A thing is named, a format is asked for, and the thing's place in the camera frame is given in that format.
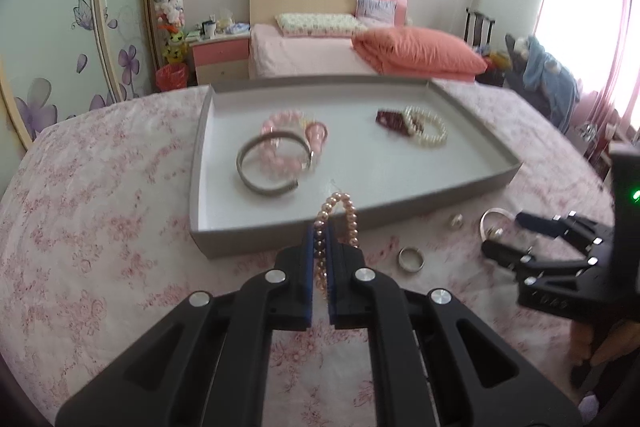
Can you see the red waste bin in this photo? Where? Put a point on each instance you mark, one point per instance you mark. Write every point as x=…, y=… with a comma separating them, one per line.
x=171, y=79

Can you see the blue plush garment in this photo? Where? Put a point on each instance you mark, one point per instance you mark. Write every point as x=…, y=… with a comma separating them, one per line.
x=550, y=82

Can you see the floral sliding door wardrobe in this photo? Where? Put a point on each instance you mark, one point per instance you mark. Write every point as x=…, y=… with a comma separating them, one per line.
x=50, y=7

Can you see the thin silver bangle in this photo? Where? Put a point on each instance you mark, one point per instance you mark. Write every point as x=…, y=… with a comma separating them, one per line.
x=492, y=211

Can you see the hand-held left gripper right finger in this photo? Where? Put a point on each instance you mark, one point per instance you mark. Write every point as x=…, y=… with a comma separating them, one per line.
x=350, y=292

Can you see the wide silver bangle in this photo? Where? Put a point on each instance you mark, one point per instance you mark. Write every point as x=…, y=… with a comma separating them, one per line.
x=245, y=177

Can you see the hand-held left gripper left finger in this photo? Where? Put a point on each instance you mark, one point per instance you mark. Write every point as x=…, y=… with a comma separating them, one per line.
x=280, y=292

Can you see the pink curtain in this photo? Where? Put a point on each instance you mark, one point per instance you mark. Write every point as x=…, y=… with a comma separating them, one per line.
x=622, y=57

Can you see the dark wooden chair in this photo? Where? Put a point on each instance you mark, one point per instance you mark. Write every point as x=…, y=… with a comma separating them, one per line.
x=477, y=27

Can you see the shallow grey cardboard box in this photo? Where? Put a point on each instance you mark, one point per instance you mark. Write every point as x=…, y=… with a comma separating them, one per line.
x=375, y=167

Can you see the colourful toy pile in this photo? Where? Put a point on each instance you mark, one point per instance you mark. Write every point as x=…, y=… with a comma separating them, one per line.
x=496, y=59

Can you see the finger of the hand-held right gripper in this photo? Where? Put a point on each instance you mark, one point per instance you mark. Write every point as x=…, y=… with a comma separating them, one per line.
x=545, y=267
x=580, y=232

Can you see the pink and white nightstand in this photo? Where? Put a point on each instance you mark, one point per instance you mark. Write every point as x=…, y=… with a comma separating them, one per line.
x=220, y=59

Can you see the patterned cream pillow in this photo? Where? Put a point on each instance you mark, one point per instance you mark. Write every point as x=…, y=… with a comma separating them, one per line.
x=320, y=24

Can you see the dark office chair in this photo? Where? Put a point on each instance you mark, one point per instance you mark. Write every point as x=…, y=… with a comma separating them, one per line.
x=515, y=72

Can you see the blue cloth bundle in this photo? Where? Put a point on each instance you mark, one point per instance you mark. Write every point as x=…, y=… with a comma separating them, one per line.
x=239, y=28

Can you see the folded orange duvet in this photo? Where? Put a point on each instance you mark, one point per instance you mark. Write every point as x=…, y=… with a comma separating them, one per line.
x=420, y=52

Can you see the yellow plush toy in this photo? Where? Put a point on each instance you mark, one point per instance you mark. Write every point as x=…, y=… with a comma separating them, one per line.
x=175, y=47

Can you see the small lilac cushion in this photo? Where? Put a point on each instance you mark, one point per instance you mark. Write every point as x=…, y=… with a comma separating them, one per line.
x=375, y=7

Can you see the pink bed with headboard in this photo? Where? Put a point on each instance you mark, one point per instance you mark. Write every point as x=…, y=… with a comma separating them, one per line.
x=300, y=52

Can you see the person's right hand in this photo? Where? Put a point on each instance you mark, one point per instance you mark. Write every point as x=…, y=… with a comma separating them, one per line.
x=582, y=344

